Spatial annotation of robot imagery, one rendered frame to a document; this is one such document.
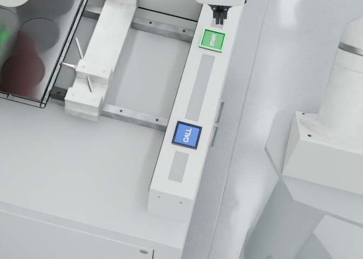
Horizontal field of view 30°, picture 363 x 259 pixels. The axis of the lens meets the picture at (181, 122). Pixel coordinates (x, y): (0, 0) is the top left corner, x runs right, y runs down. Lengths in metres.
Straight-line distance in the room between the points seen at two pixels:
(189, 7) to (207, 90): 0.32
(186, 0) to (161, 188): 0.55
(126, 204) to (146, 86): 0.31
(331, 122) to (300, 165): 0.12
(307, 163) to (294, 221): 0.38
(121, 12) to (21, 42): 0.26
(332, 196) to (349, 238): 0.88
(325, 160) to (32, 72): 0.70
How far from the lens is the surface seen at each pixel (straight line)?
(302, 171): 1.58
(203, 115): 1.49
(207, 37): 1.60
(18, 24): 1.70
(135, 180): 1.56
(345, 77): 1.51
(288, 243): 2.05
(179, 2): 1.76
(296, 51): 2.83
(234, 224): 2.42
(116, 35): 1.69
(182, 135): 1.45
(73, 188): 1.56
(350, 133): 1.53
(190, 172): 1.42
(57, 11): 1.72
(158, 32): 1.76
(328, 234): 2.47
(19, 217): 1.62
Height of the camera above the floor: 2.25
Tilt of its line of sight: 61 degrees down
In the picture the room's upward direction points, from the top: 9 degrees clockwise
